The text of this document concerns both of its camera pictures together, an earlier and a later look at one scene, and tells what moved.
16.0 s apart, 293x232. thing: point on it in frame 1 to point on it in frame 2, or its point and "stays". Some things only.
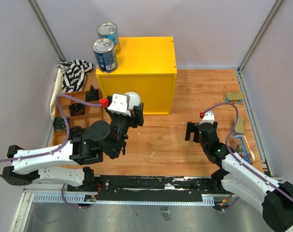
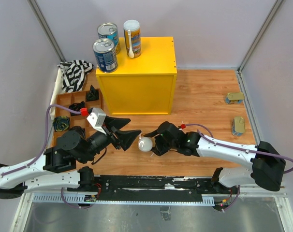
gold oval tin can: (240, 126) stays
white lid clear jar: (134, 100) to (134, 26)
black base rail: (148, 188) stays
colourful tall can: (240, 146) to (145, 144)
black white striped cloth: (73, 74) stays
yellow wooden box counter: (146, 66) stays
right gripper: (192, 127) to (158, 150)
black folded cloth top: (93, 94) stays
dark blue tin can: (105, 55) stays
